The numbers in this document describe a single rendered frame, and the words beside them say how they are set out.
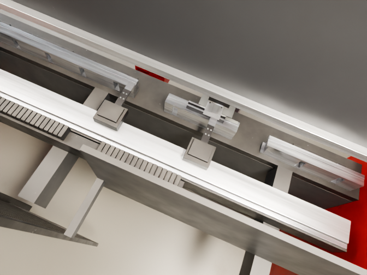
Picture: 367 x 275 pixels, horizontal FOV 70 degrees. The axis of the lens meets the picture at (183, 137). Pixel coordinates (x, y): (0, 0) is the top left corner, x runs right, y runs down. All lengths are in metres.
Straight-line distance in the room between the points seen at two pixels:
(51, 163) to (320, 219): 1.23
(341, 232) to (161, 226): 1.23
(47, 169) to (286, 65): 1.09
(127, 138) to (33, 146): 1.34
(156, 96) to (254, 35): 0.91
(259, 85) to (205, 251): 1.60
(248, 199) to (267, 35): 0.77
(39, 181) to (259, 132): 1.11
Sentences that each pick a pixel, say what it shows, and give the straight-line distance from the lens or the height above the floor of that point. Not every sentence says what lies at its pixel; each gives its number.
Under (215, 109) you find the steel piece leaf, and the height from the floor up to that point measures 1.00.
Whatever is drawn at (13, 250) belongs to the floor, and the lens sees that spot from 2.28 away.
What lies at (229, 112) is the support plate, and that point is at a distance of 1.32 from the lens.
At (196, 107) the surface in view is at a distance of 1.29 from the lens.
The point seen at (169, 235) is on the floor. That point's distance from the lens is 2.10.
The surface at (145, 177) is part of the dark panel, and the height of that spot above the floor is 1.34.
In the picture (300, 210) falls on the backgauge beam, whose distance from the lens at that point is 1.30.
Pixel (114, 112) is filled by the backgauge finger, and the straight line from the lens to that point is 1.22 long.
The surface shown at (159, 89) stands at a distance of 1.48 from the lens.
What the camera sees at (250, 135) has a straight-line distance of 1.45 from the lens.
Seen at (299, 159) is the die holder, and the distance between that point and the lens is 1.39.
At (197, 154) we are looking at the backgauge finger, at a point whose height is 1.03.
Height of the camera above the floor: 2.09
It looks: 64 degrees down
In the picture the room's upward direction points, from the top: 17 degrees clockwise
